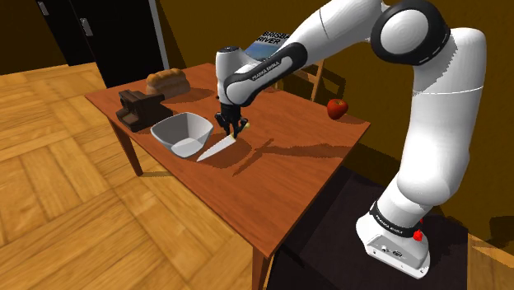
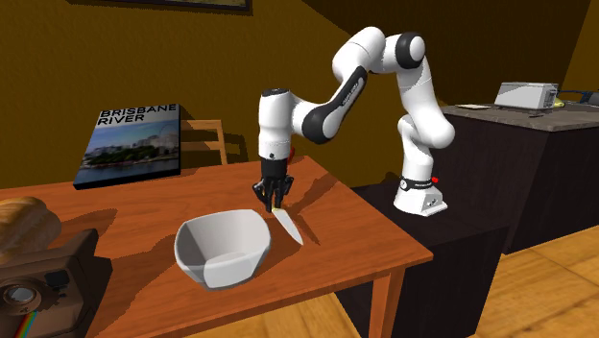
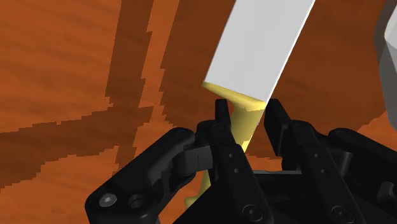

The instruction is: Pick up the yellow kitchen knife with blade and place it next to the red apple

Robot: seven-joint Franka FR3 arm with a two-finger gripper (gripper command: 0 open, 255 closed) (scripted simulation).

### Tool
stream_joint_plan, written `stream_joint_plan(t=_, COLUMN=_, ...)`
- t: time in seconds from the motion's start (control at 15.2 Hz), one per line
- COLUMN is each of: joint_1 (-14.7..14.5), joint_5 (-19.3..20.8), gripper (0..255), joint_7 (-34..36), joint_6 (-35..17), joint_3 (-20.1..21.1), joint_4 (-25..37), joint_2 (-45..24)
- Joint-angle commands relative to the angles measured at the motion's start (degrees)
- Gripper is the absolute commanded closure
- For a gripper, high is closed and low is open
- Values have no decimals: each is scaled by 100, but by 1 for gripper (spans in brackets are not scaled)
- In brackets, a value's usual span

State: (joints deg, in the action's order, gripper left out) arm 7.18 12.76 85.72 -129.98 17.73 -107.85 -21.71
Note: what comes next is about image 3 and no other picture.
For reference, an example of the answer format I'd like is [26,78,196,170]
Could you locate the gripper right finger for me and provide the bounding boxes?
[263,98,397,224]

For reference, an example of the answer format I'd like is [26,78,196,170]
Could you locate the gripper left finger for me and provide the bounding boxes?
[84,99,275,224]

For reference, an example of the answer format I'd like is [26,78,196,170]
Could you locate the grey rounded object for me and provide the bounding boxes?
[373,0,397,131]

